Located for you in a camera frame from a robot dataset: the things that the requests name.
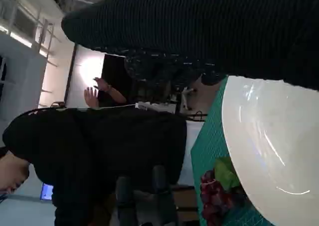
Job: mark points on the wooden box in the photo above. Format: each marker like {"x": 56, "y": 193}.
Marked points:
{"x": 185, "y": 198}

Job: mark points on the person standing by table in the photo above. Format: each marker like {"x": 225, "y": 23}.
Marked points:
{"x": 99, "y": 146}

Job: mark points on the green cutting mat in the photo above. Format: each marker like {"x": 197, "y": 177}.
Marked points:
{"x": 211, "y": 141}

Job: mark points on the person in background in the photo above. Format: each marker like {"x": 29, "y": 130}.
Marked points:
{"x": 112, "y": 96}

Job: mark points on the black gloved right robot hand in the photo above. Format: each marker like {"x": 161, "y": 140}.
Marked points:
{"x": 199, "y": 24}

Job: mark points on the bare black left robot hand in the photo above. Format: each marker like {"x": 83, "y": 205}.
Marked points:
{"x": 123, "y": 201}

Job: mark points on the lit computer screen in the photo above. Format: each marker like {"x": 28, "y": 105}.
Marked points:
{"x": 47, "y": 191}

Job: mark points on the white plate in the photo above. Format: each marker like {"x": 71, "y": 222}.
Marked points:
{"x": 274, "y": 141}

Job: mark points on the red toy grape bunch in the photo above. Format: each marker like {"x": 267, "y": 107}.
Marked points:
{"x": 214, "y": 198}

